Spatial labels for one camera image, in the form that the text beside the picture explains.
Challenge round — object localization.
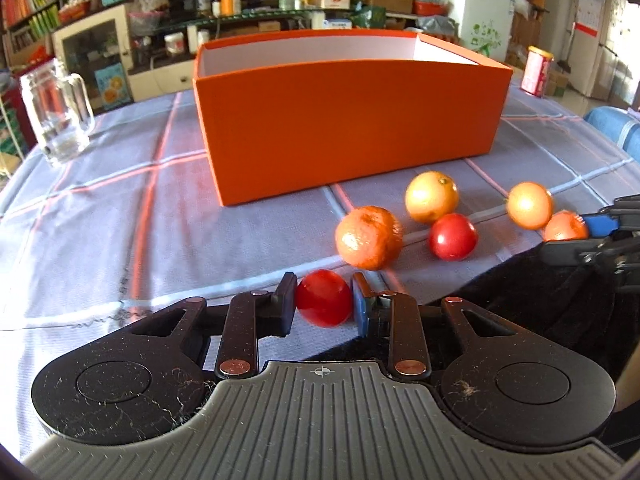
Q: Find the white glass door cabinet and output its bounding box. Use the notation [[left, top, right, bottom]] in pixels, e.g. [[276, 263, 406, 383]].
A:
[[53, 3, 134, 115]]

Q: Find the plaid blue tablecloth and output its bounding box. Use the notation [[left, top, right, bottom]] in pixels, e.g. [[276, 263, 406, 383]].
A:
[[1, 88, 639, 458]]

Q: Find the blue cushion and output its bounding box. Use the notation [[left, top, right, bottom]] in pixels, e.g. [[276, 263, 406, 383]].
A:
[[584, 106, 640, 162]]

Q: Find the yellow orange near box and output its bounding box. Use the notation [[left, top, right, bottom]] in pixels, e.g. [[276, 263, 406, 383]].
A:
[[405, 171, 459, 224]]

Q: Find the dark bookshelf with books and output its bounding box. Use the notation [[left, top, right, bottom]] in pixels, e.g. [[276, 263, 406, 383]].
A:
[[1, 0, 62, 68]]

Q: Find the orange cardboard box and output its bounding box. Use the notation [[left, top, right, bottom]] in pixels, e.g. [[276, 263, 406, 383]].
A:
[[193, 29, 512, 206]]

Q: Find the large mottled orange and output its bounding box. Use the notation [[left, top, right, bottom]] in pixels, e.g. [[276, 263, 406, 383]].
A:
[[334, 206, 404, 271]]

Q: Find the clear glass jar mug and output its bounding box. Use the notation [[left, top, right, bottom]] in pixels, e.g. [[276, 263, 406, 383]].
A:
[[20, 58, 96, 167]]

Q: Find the white mini fridge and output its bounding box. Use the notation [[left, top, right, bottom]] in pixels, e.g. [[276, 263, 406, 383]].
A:
[[447, 0, 515, 62]]

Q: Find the yellow orange right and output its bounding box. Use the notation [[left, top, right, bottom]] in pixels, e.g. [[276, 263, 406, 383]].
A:
[[506, 181, 553, 230]]

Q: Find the white tv cabinet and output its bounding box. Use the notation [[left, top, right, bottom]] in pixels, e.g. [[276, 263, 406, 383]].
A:
[[128, 58, 195, 102]]

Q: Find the red tomato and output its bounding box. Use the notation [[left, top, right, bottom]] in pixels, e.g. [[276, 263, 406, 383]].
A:
[[427, 212, 480, 261], [295, 269, 352, 328]]

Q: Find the red drink can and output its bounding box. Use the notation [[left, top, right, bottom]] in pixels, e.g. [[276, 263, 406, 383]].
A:
[[520, 46, 553, 98]]

